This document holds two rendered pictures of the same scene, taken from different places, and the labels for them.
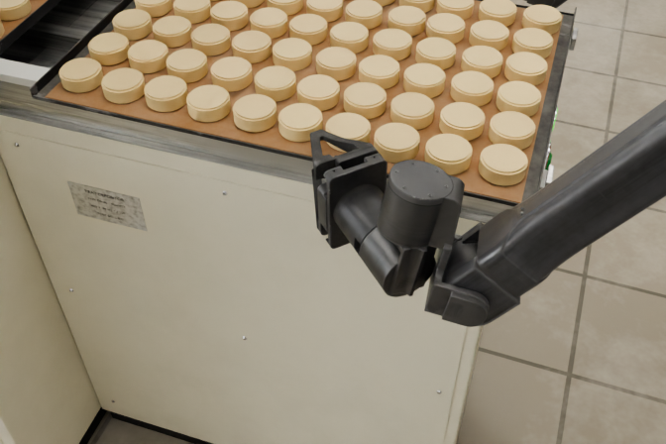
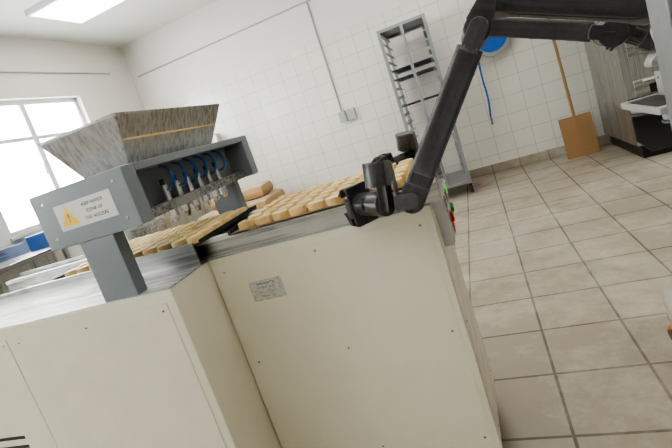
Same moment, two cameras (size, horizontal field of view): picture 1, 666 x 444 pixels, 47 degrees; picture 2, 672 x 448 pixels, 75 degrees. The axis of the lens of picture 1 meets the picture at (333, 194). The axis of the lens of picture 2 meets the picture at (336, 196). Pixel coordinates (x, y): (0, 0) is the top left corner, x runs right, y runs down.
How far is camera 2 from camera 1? 62 cm
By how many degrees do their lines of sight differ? 35
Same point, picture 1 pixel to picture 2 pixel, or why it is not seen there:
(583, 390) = (566, 378)
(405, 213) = (371, 171)
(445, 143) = not seen: hidden behind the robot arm
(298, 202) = (345, 238)
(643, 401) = (604, 371)
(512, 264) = (418, 173)
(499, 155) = not seen: hidden behind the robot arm
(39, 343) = (247, 399)
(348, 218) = (357, 201)
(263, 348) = (359, 350)
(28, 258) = (235, 343)
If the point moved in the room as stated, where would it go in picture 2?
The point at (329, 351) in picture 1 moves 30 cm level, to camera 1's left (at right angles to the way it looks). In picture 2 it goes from (390, 332) to (290, 365)
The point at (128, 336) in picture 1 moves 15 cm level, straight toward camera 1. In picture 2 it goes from (292, 383) to (310, 404)
